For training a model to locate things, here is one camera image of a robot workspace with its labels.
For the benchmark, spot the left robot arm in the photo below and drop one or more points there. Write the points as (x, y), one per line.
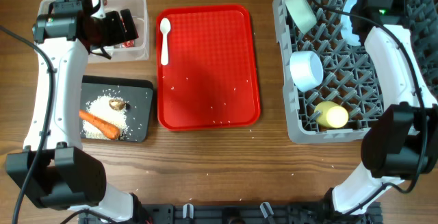
(53, 171)

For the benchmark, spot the yellow cup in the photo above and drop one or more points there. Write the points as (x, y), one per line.
(331, 115)

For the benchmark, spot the red snack wrapper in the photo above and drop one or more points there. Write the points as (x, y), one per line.
(130, 31)

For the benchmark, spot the orange carrot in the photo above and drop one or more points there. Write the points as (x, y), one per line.
(107, 129)

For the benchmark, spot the black waste tray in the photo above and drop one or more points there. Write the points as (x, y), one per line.
(137, 93)

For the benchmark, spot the white rice pile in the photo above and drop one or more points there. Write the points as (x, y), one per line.
(100, 108)

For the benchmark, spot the green bowl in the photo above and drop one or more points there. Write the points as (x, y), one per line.
(302, 14)

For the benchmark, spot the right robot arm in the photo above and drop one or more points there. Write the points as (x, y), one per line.
(402, 144)

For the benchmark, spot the red serving tray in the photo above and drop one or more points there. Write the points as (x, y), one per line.
(211, 78)

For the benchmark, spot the white tissue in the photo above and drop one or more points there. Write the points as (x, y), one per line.
(102, 49)

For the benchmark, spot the white plastic spoon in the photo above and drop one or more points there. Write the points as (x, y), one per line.
(165, 28)

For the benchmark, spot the clear plastic bin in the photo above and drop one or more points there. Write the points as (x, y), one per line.
(140, 46)

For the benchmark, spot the brown mushroom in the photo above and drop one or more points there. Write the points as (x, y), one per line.
(117, 104)

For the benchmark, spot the grey dishwasher rack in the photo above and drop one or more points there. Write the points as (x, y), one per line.
(350, 79)

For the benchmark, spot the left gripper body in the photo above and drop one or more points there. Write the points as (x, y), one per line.
(110, 32)

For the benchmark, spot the light blue plate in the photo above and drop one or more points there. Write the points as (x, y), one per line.
(346, 30)

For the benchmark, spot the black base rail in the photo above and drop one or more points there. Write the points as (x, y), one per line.
(263, 213)

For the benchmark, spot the light blue bowl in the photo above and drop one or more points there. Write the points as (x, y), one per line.
(306, 70)

